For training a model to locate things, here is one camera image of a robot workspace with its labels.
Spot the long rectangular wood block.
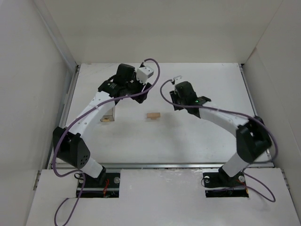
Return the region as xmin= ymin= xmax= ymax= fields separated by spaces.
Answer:
xmin=147 ymin=113 xmax=161 ymax=119

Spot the clear plastic box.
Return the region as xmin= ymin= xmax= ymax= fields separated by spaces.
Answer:
xmin=100 ymin=107 xmax=115 ymax=122

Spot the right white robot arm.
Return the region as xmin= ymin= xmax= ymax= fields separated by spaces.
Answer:
xmin=169 ymin=79 xmax=272 ymax=187

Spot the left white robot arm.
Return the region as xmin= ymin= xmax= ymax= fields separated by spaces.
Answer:
xmin=53 ymin=64 xmax=154 ymax=185

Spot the white front cover board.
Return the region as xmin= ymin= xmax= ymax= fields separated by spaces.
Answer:
xmin=27 ymin=168 xmax=300 ymax=226

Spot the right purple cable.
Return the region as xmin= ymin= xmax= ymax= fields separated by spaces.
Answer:
xmin=159 ymin=79 xmax=279 ymax=202

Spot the purple cable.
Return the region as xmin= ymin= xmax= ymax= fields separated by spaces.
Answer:
xmin=159 ymin=79 xmax=279 ymax=202
xmin=52 ymin=58 xmax=162 ymax=226

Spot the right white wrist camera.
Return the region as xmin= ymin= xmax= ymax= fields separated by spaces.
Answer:
xmin=172 ymin=76 xmax=183 ymax=85

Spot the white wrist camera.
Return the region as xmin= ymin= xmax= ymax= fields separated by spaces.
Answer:
xmin=136 ymin=66 xmax=154 ymax=84
xmin=172 ymin=76 xmax=183 ymax=85

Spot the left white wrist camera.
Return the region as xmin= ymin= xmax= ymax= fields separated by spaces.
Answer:
xmin=136 ymin=66 xmax=154 ymax=84

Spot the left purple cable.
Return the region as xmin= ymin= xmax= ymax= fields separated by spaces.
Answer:
xmin=52 ymin=58 xmax=162 ymax=226

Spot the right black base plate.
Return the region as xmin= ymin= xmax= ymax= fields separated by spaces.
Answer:
xmin=202 ymin=172 xmax=249 ymax=198

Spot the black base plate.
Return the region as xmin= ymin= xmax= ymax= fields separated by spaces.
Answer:
xmin=202 ymin=172 xmax=249 ymax=198
xmin=80 ymin=172 xmax=120 ymax=198

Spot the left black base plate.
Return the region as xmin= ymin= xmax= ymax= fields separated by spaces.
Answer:
xmin=80 ymin=172 xmax=120 ymax=198

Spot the aluminium front rail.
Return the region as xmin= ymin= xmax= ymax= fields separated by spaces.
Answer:
xmin=56 ymin=162 xmax=275 ymax=169

